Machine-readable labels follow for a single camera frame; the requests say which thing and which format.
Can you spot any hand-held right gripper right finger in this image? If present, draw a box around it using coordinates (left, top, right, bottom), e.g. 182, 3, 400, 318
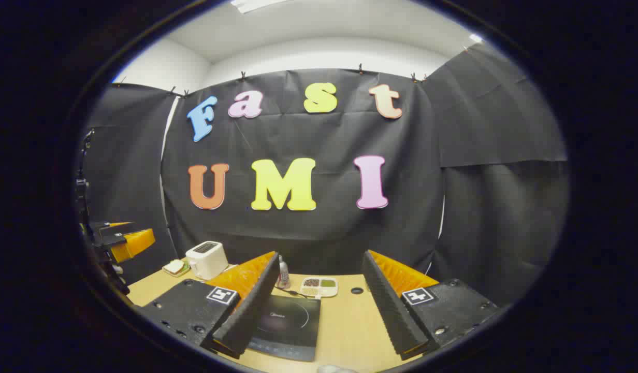
361, 250, 501, 362

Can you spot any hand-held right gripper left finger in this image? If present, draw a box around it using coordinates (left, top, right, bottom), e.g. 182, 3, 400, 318
138, 251, 281, 359

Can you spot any black induction cooktop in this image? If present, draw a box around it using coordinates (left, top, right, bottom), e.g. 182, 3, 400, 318
246, 294, 322, 362

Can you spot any metal drink bottle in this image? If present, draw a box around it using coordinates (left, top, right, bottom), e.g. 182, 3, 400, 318
277, 254, 291, 290

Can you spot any cream rectangular tray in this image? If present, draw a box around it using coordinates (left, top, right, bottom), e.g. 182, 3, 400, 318
162, 259, 191, 278

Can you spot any white toaster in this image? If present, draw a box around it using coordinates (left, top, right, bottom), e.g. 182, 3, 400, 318
185, 241, 229, 281

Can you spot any white divided dish of grains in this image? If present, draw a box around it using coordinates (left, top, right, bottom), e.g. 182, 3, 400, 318
300, 276, 339, 298

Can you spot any long ceiling light panel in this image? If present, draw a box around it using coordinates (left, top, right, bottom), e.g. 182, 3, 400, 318
231, 0, 288, 14

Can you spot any black power cable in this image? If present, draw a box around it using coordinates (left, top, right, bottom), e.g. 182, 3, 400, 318
274, 285, 308, 299

